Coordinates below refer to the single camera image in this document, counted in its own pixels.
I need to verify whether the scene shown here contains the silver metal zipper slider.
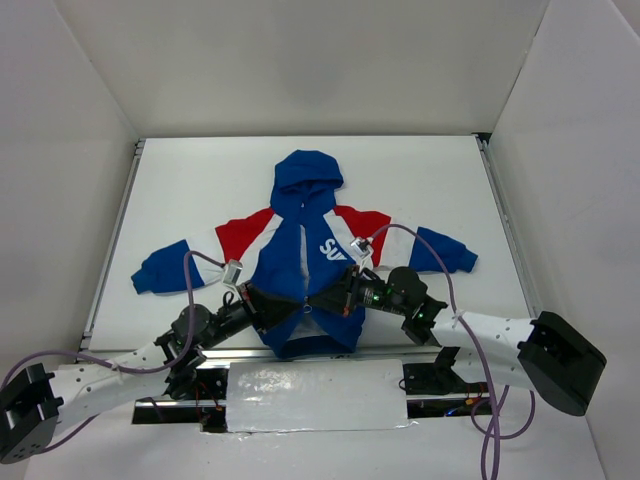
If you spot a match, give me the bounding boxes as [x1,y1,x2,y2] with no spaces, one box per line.
[303,296,313,314]

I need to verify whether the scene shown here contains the blue red white hooded jacket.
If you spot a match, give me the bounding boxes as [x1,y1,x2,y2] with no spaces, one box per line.
[131,150,478,359]

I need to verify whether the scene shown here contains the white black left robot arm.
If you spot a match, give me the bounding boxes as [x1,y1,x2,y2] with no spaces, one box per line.
[1,282,302,464]

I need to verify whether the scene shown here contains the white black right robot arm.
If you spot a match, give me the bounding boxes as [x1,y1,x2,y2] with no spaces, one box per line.
[309,267,607,416]

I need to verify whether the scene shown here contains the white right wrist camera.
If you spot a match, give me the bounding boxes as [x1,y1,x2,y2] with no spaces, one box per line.
[351,237,374,271]

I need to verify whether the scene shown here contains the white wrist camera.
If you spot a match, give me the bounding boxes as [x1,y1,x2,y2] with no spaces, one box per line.
[351,237,374,271]
[221,259,243,288]

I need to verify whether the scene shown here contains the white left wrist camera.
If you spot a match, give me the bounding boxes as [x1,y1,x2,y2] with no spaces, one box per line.
[221,259,243,288]

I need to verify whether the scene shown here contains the aluminium front frame rail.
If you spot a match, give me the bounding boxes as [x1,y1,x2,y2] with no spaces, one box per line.
[199,344,546,365]

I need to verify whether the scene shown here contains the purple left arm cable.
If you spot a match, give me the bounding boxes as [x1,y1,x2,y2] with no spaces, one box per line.
[0,250,226,449]

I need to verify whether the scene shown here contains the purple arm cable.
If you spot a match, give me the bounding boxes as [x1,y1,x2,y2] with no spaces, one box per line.
[369,223,536,480]
[0,250,226,449]

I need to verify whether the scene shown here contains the aluminium left side rail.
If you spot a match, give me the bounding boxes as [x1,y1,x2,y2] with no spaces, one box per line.
[80,138,146,349]

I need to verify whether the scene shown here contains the aluminium right side rail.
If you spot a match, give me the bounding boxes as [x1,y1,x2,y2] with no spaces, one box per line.
[473,132,545,318]

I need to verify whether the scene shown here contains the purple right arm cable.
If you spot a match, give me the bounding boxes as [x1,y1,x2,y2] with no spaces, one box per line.
[369,223,536,480]

